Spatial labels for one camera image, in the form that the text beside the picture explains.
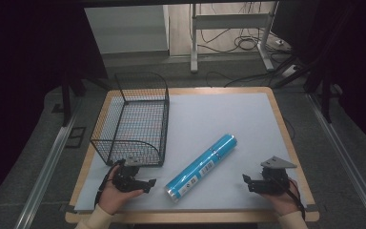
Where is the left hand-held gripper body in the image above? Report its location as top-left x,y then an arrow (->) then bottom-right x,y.
112,157 -> 141,193

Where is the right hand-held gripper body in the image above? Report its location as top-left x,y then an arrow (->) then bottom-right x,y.
259,155 -> 298,196

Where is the person's left hand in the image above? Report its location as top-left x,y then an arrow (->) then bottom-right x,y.
97,180 -> 145,216

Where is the person's right hand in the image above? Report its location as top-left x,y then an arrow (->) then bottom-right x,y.
261,185 -> 302,218

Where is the blue wrapped roll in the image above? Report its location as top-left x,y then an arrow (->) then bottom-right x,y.
164,133 -> 238,203

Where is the black floor socket plate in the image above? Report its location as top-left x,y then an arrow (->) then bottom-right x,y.
64,126 -> 88,150

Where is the pale grey table mat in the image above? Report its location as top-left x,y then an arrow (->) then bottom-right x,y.
73,92 -> 308,213

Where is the black metal stand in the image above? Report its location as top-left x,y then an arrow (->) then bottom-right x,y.
59,71 -> 89,128
303,60 -> 345,125

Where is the white power strip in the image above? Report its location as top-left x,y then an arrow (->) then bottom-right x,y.
280,64 -> 300,79

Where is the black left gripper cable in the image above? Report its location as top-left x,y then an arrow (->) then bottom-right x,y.
93,159 -> 124,208

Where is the black and red gripper cable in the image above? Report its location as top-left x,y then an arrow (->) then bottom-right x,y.
277,176 -> 307,221

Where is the black wire basket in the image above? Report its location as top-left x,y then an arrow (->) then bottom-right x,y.
89,72 -> 171,168

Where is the aluminium floor rail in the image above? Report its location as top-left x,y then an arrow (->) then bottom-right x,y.
307,93 -> 366,229
13,97 -> 84,229

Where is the black floor cable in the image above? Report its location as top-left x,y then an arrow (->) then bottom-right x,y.
205,70 -> 279,89

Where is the tangle of black floor cables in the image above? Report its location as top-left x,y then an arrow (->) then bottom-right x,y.
199,2 -> 292,55

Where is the white metal desk frame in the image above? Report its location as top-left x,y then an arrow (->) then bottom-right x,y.
189,1 -> 280,74

